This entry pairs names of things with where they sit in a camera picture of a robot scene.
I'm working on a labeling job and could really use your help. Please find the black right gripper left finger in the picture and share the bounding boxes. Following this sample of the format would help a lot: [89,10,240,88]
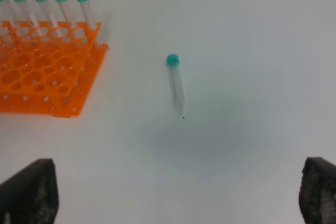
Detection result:
[1,158,59,223]

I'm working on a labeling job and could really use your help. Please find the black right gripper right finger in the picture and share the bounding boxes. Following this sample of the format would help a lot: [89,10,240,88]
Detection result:
[298,157,335,223]

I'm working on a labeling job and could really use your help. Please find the clear test tube green cap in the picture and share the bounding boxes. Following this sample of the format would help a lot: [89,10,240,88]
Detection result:
[166,54,186,115]

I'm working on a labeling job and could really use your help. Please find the orange plastic test tube rack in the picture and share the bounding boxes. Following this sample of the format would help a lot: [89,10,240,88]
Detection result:
[1,20,108,118]

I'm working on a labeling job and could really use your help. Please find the from test tube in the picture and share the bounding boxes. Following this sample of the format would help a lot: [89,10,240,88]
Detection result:
[14,0,44,37]
[36,0,62,38]
[55,0,80,39]
[1,0,22,37]

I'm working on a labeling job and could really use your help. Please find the rightmost back row test tube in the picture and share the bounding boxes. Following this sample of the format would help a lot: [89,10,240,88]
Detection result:
[77,0,98,34]

